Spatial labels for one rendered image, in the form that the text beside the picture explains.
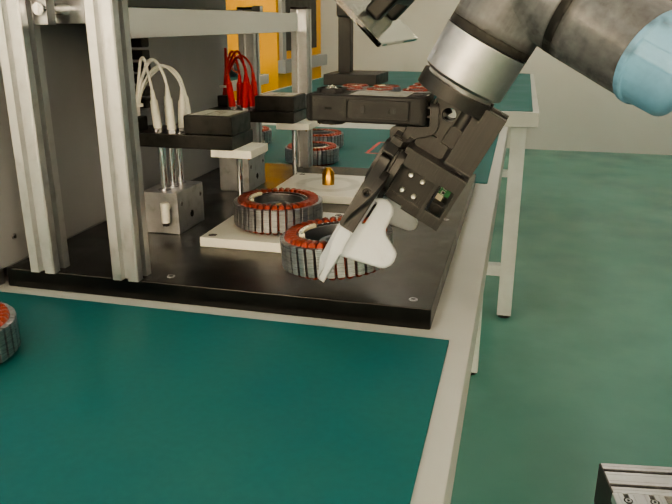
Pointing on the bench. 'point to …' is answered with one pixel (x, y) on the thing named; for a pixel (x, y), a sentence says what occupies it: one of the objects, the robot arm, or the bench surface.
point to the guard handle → (387, 8)
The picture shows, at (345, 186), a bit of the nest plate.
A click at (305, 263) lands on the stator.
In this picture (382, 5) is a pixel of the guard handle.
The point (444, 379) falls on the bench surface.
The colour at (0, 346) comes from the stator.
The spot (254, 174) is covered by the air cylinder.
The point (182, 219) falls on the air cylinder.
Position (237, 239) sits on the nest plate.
